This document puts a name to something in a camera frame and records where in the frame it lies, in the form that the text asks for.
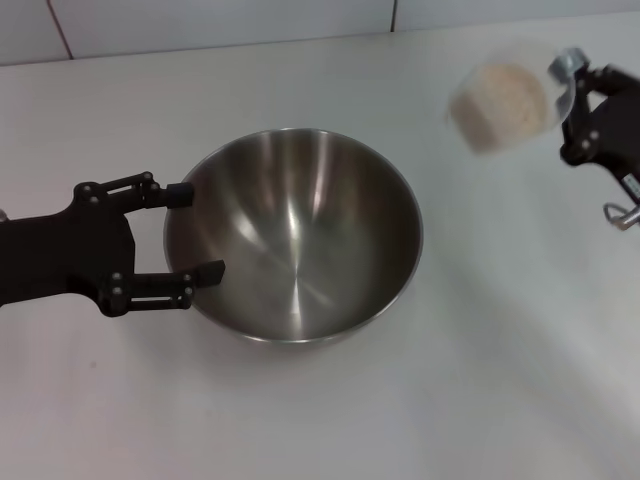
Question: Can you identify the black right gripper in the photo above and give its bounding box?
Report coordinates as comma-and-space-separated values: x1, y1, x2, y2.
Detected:
559, 63, 640, 201

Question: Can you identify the grey cable with silver connector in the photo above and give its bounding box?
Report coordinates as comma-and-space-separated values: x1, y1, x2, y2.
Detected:
602, 198, 640, 232

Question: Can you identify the clear plastic measuring cup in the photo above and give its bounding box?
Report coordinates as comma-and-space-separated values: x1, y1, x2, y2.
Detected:
446, 47, 591, 156

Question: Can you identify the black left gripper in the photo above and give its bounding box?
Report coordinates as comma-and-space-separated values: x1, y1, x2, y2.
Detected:
0, 170, 227, 319

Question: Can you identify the stainless steel mixing bowl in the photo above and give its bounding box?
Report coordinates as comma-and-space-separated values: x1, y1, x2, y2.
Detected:
163, 127, 425, 347

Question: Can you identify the white backdrop board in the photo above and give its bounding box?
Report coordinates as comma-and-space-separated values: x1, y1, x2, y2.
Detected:
48, 0, 396, 60
389, 0, 640, 34
0, 0, 75, 67

